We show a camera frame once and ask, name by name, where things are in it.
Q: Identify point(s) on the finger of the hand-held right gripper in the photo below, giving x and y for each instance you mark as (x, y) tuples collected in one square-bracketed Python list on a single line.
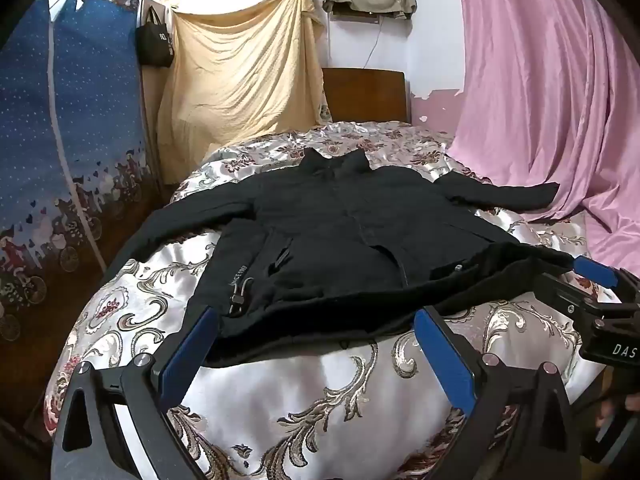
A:
[(597, 271), (562, 295)]

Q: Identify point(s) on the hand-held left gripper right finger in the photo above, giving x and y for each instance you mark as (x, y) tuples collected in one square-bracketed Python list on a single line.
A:
[(442, 355)]

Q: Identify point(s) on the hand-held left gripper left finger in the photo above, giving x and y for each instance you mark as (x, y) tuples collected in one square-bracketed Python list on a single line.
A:
[(186, 355)]

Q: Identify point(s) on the pink curtain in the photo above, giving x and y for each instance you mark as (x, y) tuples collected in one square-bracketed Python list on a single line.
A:
[(540, 85)]

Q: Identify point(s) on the wooden headboard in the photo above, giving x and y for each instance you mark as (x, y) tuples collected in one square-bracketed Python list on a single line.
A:
[(365, 95)]

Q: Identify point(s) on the blue printed fabric wardrobe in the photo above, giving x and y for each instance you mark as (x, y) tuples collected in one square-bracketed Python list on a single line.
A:
[(30, 110)]

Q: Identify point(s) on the floral satin bedspread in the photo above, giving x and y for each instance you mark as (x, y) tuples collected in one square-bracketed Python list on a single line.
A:
[(280, 400)]

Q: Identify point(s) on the black tote bag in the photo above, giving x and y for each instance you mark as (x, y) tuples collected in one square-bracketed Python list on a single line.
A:
[(155, 42)]

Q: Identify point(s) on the black jacket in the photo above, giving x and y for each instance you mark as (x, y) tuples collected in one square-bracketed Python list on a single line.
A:
[(340, 220)]

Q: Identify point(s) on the yellow hanging cloth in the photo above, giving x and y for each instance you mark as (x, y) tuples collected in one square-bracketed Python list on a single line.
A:
[(240, 75)]

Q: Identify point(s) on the person's right hand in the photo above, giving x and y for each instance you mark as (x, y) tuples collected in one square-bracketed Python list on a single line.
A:
[(606, 410)]

